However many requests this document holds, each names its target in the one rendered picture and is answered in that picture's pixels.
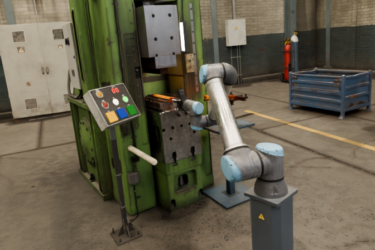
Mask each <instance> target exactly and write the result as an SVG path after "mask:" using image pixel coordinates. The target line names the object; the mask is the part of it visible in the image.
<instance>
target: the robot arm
mask: <svg viewBox="0 0 375 250"><path fill-rule="evenodd" d="M199 79H200V83H201V84H204V85H205V87H206V90H207V92H208V96H209V99H210V102H211V110H210V112H209V114H208V115H204V116H202V115H201V114H202V112H203V110H204V107H203V105H202V104H201V103H199V102H196V101H193V100H187V98H186V96H185V93H184V90H183V89H182V90H179V91H178V94H179V97H180V99H178V100H176V99H172V102H173V105H174V106H175V104H177V107H176V110H182V111H185V112H186V111H188V112H190V123H191V124H190V125H191V129H193V130H197V131H198V130H202V129H203V127H207V126H214V125H218V128H219V132H220V135H221V137H222V141H223V144H224V147H225V150H224V152H223V157H222V158H221V167H222V171H223V173H224V176H225V178H226V179H227V180H228V181H230V182H241V181H245V180H250V179H255V178H257V179H256V182H255V184H254V193H255V194H256V195H258V196H260V197H263V198H267V199H278V198H282V197H284V196H286V195H287V194H288V186H287V184H286V181H285V179H284V154H283V148H282V147H281V146H280V145H277V144H274V143H259V144H257V145H256V150H253V151H250V149H249V146H248V145H246V144H244V142H243V139H242V136H241V133H240V130H239V127H238V125H237V121H236V119H235V116H234V113H233V110H232V106H231V104H230V101H229V98H228V95H229V92H230V90H231V88H232V85H234V84H235V83H236V82H237V79H238V74H237V71H236V70H235V68H234V67H232V66H231V65H230V64H227V63H224V62H222V63H217V64H207V65H202V66H201V67H200V71H199ZM177 108H178V109H177Z"/></svg>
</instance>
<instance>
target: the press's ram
mask: <svg viewBox="0 0 375 250"><path fill-rule="evenodd" d="M135 11H136V21H137V31H138V40H139V46H140V56H141V57H159V56H169V55H178V54H181V51H180V39H179V26H178V19H177V6H176V5H152V6H140V7H137V8H135Z"/></svg>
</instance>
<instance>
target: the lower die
mask: <svg viewBox="0 0 375 250"><path fill-rule="evenodd" d="M148 97H153V98H157V99H158V100H157V99H156V101H155V104H156V108H160V109H162V110H163V111H164V110H169V108H170V109H174V108H176V107H177V104H175V106H174V105H173V102H171V101H170V99H167V98H162V97H157V96H154V95H150V94H149V95H148Z"/></svg>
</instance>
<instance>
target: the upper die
mask: <svg viewBox="0 0 375 250"><path fill-rule="evenodd" d="M141 65H142V68H148V69H160V68H168V67H173V66H177V63H176V55H169V56H159V57H141Z"/></svg>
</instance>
